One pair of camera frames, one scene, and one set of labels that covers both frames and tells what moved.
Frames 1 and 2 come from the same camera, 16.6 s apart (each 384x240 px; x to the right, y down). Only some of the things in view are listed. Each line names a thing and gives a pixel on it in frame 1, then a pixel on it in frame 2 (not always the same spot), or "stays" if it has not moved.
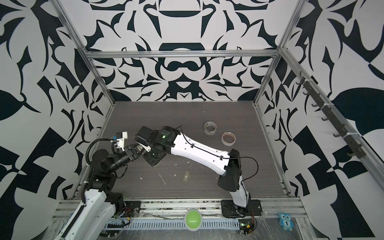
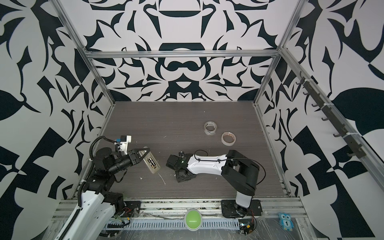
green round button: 193,219 stays
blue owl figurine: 285,221 stays
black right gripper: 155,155 to 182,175
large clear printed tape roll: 210,128 stays
